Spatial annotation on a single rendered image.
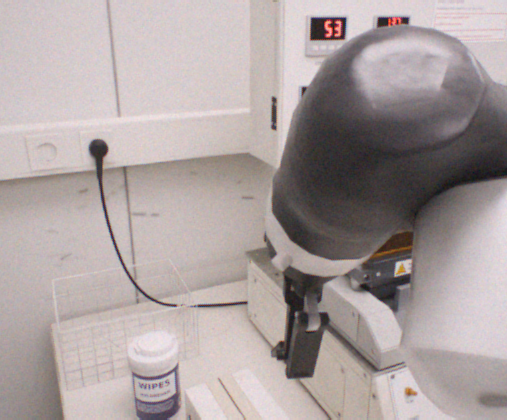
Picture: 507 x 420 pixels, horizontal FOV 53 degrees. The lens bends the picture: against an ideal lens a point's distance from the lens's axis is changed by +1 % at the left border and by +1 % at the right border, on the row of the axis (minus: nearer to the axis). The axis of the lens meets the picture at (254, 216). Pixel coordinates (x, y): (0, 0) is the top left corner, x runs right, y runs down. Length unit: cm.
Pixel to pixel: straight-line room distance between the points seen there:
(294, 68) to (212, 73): 34
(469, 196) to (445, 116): 6
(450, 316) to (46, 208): 103
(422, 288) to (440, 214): 4
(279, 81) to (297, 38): 8
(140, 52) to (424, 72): 96
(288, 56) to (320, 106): 67
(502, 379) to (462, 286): 4
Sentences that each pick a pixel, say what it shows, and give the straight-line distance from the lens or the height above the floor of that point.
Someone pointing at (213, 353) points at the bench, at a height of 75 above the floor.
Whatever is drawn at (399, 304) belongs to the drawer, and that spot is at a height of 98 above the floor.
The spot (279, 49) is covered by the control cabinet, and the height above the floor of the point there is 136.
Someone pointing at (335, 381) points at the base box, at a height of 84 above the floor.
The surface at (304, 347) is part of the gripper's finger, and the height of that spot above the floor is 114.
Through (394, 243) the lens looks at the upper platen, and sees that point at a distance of 88.
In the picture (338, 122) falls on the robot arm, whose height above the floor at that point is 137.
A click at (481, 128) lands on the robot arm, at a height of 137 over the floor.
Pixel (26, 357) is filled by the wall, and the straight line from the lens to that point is 136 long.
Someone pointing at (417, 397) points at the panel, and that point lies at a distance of 84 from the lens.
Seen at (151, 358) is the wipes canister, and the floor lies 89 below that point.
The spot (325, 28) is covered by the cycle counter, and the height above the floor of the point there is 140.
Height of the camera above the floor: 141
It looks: 21 degrees down
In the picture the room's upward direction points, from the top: straight up
